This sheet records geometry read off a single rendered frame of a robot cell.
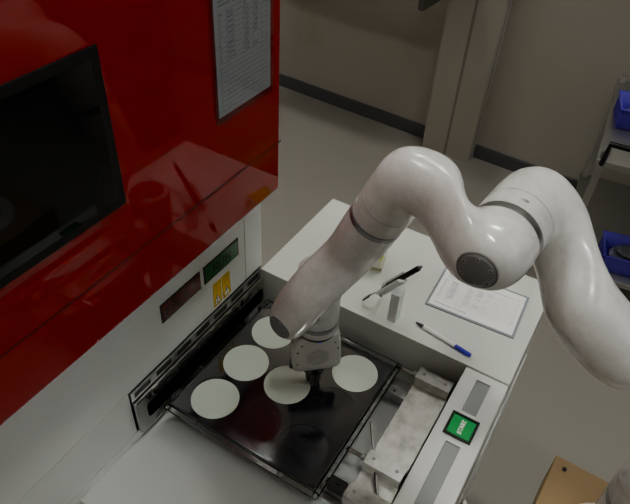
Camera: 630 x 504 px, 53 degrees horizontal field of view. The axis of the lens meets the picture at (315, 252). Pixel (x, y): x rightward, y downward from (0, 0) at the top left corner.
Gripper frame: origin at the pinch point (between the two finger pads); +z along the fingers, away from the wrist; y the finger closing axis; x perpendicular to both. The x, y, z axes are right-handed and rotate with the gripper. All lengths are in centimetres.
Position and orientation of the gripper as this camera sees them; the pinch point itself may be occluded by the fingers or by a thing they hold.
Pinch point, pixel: (313, 375)
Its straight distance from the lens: 136.9
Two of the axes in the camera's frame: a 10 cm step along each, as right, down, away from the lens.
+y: 9.8, -1.0, 1.8
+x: -2.0, -6.5, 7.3
